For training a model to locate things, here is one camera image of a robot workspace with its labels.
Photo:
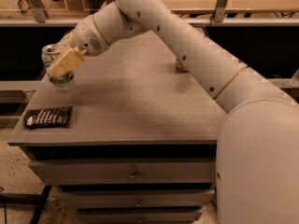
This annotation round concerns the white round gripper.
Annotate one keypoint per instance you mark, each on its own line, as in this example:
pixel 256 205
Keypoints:
pixel 88 36

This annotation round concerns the white green 7up can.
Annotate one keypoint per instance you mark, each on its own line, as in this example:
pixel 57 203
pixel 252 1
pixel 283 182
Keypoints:
pixel 66 82

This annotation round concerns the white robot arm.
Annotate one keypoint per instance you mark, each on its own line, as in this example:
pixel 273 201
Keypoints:
pixel 257 160

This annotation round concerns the dark rxbar chocolate wrapper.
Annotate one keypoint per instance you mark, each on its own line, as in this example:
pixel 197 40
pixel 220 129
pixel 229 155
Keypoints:
pixel 56 117

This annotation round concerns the gold soda can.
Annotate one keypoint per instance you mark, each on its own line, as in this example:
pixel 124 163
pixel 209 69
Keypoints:
pixel 181 67

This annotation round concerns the grey drawer cabinet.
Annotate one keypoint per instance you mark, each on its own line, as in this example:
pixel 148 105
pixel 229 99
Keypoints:
pixel 132 111

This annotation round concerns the top drawer round knob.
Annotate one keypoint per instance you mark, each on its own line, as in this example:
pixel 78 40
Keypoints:
pixel 133 176

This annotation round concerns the metal railing frame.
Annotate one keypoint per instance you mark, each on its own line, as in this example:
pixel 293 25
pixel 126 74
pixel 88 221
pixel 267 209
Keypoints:
pixel 197 12

